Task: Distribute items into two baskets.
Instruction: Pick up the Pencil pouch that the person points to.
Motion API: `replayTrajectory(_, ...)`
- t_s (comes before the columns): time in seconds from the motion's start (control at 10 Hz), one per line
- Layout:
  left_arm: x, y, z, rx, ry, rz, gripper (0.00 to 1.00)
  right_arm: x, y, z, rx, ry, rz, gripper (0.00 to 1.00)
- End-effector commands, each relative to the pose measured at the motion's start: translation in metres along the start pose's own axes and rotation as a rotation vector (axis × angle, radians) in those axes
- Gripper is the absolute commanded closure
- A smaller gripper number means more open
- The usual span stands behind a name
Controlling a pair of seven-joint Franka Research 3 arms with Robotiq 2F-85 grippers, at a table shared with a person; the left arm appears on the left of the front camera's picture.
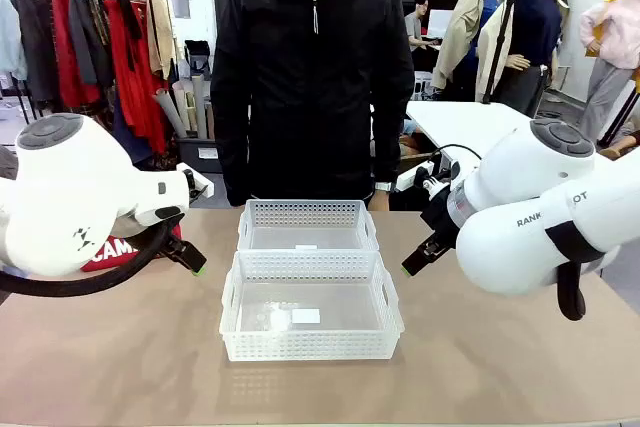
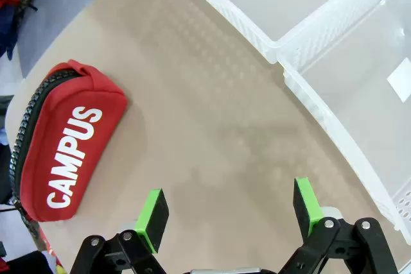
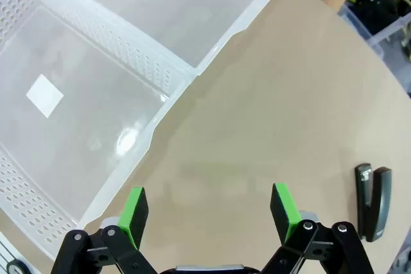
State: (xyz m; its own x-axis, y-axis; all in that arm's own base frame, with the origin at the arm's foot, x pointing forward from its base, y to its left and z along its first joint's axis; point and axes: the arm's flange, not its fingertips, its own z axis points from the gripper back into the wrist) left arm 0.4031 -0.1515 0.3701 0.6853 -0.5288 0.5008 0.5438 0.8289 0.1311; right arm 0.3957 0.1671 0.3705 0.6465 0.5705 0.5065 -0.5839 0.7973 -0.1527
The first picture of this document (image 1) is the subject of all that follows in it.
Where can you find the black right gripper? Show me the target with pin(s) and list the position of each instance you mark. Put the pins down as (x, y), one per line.
(440, 217)

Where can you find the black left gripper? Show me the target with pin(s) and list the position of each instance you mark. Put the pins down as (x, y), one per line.
(175, 243)

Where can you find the red CAMPUS pouch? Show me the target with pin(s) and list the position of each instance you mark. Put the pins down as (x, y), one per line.
(107, 254)

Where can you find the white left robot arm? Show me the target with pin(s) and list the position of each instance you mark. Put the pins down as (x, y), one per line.
(75, 187)

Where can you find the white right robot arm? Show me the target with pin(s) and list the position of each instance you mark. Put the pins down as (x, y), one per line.
(525, 247)

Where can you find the person's left forearm black sleeve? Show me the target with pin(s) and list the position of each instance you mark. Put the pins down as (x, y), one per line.
(392, 147)

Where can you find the person's left hand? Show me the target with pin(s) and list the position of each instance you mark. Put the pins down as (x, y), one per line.
(380, 201)

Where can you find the silver wristwatch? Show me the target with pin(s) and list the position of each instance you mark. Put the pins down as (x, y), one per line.
(384, 187)

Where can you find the black storage crate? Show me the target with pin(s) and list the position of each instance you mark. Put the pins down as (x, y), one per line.
(200, 152)

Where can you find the white rectangular basket label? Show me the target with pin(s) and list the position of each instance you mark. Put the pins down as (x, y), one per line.
(306, 316)
(306, 247)

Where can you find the white perforated plastic basket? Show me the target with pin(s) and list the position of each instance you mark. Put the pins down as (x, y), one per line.
(305, 212)
(310, 347)

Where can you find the white background table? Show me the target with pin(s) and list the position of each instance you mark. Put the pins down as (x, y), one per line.
(465, 122)

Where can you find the slanted grey paper roll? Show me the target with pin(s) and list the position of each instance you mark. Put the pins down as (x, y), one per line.
(170, 112)

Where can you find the tall grey paper roll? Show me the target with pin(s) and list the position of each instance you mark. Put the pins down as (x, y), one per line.
(199, 107)

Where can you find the hanging red dress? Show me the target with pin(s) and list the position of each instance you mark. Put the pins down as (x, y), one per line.
(135, 77)

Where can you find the person in black jacket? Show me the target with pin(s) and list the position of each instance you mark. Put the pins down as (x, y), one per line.
(310, 97)

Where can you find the black chair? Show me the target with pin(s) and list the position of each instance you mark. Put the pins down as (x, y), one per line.
(197, 59)

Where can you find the grey-brown draped garment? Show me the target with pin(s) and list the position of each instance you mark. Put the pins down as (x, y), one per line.
(6, 164)

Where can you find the seated person in grey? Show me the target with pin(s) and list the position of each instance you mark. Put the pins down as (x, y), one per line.
(414, 27)

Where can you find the hanging beige coat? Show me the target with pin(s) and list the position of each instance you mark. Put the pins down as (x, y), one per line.
(162, 32)

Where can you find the white monitor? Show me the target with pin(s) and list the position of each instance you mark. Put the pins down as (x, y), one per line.
(440, 22)

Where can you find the mannequin in beige trench coat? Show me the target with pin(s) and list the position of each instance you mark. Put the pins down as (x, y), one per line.
(465, 22)

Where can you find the hanging red jacket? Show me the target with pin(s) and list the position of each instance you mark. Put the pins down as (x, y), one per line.
(67, 57)

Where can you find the hanging grey jacket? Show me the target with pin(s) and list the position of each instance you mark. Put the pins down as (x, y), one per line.
(87, 37)

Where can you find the mannequin in navy top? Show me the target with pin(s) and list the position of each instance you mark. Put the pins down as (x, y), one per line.
(535, 27)

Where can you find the hanging dark grey coat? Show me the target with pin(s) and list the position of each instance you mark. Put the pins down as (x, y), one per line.
(37, 47)

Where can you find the hanging light blue garment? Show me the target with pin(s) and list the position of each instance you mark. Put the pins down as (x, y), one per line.
(10, 32)

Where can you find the mannequin in pink hoodie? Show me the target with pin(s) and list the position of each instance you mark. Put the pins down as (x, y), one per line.
(617, 32)

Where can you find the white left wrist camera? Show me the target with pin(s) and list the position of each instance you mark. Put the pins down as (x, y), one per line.
(202, 186)

